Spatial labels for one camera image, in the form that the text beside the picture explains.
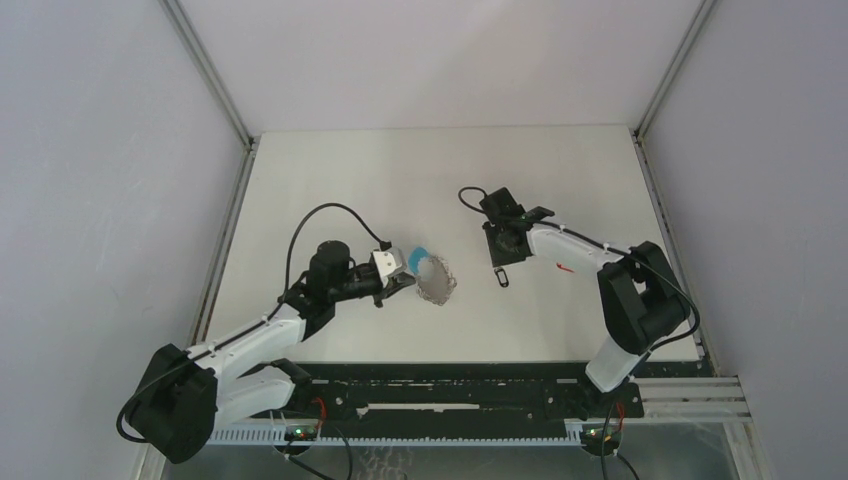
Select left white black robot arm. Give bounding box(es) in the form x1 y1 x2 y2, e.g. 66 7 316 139
116 240 420 463

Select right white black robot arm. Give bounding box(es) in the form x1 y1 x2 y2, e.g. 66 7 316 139
475 188 698 416

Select right black camera cable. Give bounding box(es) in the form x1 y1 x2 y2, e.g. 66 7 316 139
457 186 702 352

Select black camera cable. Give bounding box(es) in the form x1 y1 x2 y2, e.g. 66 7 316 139
457 186 702 352
283 202 392 303

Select black key tag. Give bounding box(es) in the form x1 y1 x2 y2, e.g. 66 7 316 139
494 267 510 288

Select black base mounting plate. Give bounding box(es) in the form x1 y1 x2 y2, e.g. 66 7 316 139
283 362 645 436

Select left black camera cable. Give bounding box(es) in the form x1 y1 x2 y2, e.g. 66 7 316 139
283 202 392 303

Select left small circuit board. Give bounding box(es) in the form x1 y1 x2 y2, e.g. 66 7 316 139
284 426 319 443

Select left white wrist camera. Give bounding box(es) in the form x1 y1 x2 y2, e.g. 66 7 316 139
371 247 407 281

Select right small circuit board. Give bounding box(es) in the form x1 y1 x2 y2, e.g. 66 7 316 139
580 427 623 447

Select white slotted cable duct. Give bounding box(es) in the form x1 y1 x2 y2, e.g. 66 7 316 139
206 422 585 447

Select small circuit board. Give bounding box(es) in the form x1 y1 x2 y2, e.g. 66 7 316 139
284 426 319 443
580 427 623 447

